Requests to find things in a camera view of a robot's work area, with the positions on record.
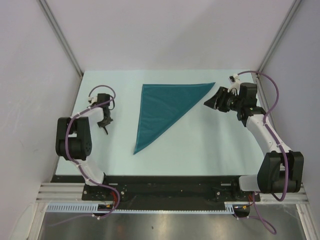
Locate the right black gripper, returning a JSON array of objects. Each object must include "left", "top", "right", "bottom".
[{"left": 204, "top": 86, "right": 244, "bottom": 113}]

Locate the teal satin napkin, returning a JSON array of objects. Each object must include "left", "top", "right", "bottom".
[{"left": 133, "top": 82, "right": 215, "bottom": 154}]

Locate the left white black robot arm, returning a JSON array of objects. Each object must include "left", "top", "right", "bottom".
[{"left": 55, "top": 93, "right": 115, "bottom": 200}]

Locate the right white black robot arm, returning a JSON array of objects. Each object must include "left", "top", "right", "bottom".
[{"left": 204, "top": 82, "right": 304, "bottom": 201}]

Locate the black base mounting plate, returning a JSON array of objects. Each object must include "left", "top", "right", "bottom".
[{"left": 51, "top": 174, "right": 292, "bottom": 211}]

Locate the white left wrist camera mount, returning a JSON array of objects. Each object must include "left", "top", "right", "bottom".
[{"left": 88, "top": 96, "right": 98, "bottom": 104}]

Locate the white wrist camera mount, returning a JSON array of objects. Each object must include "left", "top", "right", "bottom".
[
  {"left": 88, "top": 96, "right": 98, "bottom": 104},
  {"left": 228, "top": 74, "right": 242, "bottom": 96}
]

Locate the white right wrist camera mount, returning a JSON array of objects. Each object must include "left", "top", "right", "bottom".
[{"left": 228, "top": 74, "right": 242, "bottom": 96}]

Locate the right aluminium corner post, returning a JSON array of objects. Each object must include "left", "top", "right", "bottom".
[{"left": 256, "top": 0, "right": 304, "bottom": 76}]

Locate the aluminium corner post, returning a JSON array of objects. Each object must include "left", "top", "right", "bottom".
[
  {"left": 256, "top": 0, "right": 304, "bottom": 76},
  {"left": 36, "top": 0, "right": 84, "bottom": 78}
]

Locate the aluminium frame rail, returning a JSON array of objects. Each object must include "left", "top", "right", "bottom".
[{"left": 36, "top": 183, "right": 309, "bottom": 204}]

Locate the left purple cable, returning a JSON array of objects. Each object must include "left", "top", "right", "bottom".
[{"left": 48, "top": 84, "right": 121, "bottom": 227}]

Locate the purple cable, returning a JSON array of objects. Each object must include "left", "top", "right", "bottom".
[
  {"left": 48, "top": 84, "right": 121, "bottom": 227},
  {"left": 232, "top": 71, "right": 291, "bottom": 235}
]

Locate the white slotted cable duct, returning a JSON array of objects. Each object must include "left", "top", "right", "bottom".
[{"left": 46, "top": 201, "right": 237, "bottom": 214}]

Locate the left aluminium corner post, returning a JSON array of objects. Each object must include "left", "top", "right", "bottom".
[{"left": 36, "top": 0, "right": 84, "bottom": 78}]

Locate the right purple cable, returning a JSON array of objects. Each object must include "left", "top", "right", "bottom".
[{"left": 232, "top": 71, "right": 291, "bottom": 235}]

